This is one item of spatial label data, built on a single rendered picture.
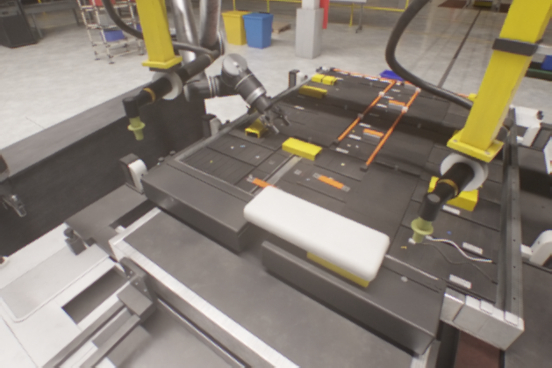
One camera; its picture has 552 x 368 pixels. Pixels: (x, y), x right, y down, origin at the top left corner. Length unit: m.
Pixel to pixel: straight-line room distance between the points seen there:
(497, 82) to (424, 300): 0.46
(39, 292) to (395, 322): 1.06
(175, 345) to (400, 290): 0.67
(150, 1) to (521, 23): 0.76
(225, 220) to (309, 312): 0.32
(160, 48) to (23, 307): 0.89
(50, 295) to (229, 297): 0.62
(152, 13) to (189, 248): 0.65
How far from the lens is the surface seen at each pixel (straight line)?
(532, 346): 1.13
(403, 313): 0.74
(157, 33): 0.87
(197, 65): 1.05
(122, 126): 2.12
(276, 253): 0.78
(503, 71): 0.64
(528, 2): 0.62
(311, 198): 1.07
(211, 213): 0.89
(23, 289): 1.31
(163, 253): 0.98
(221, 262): 0.91
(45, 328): 1.18
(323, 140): 1.39
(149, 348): 1.09
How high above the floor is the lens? 1.71
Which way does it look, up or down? 35 degrees down
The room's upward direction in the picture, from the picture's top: straight up
